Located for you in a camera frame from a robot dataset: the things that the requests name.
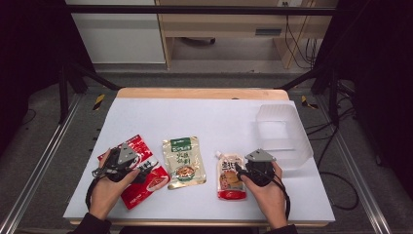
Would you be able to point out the person's left hand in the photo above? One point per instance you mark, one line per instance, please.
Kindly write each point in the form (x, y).
(108, 195)

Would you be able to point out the aluminium rail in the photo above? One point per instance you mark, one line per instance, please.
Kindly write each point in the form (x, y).
(357, 169)
(39, 156)

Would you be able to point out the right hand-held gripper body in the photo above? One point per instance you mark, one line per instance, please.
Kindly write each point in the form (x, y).
(259, 167)

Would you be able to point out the yellow and black tape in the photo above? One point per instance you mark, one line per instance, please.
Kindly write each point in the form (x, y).
(307, 102)
(98, 101)

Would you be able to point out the black curtain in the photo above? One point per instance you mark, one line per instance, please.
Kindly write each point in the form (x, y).
(380, 81)
(29, 58)

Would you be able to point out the person's right hand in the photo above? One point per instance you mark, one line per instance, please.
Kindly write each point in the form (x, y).
(268, 203)

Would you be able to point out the wooden desk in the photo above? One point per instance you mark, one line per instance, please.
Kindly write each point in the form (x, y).
(224, 22)

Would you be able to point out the red sauce packet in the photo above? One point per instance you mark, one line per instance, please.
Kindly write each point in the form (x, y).
(146, 191)

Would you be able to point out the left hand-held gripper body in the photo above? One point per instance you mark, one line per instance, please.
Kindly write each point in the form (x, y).
(125, 155)

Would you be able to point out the white table sheet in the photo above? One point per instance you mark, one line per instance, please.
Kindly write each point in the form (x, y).
(201, 123)

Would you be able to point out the green and beige sauce packet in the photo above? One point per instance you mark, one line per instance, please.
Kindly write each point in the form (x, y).
(183, 162)

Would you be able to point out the spout pouch with white cap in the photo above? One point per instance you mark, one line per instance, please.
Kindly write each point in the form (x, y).
(229, 182)

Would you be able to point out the black stand legs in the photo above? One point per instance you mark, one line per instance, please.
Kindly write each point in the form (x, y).
(69, 84)
(328, 84)

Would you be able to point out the black horizontal frame bar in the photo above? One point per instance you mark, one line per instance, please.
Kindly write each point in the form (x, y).
(195, 10)

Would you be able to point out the white cabinet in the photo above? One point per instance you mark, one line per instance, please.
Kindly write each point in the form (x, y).
(120, 35)

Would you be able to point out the clear plastic container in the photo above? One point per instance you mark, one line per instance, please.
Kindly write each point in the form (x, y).
(282, 136)

